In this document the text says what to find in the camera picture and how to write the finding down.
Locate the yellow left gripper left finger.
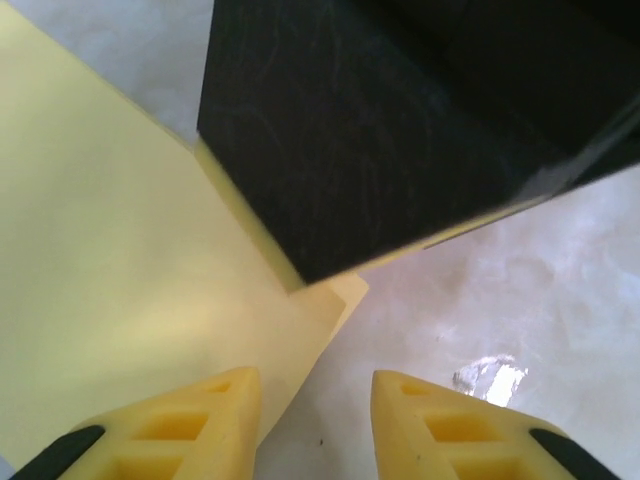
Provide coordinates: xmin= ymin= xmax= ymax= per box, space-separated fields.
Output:
xmin=12 ymin=365 xmax=263 ymax=480

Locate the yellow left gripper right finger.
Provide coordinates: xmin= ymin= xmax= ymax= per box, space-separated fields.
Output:
xmin=370 ymin=369 xmax=622 ymax=480

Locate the yellow paper sheet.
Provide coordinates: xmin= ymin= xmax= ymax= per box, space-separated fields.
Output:
xmin=0 ymin=7 xmax=372 ymax=480

